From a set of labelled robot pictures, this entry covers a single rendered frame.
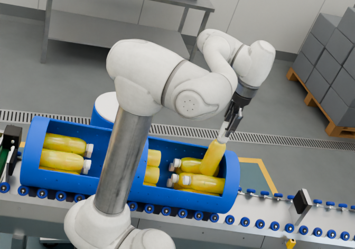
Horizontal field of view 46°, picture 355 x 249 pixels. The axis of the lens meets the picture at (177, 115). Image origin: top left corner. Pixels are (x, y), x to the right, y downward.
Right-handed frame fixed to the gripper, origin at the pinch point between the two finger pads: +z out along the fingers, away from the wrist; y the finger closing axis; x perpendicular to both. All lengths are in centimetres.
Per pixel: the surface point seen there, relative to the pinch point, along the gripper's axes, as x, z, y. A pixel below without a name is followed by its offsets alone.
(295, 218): -52, 40, -4
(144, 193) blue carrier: 27.1, 27.3, -14.6
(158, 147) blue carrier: 20.9, 25.6, 13.0
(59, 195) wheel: 60, 40, -11
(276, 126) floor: -146, 133, 212
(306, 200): -51, 27, -3
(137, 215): 26, 44, -12
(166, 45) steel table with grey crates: -19, 106, 282
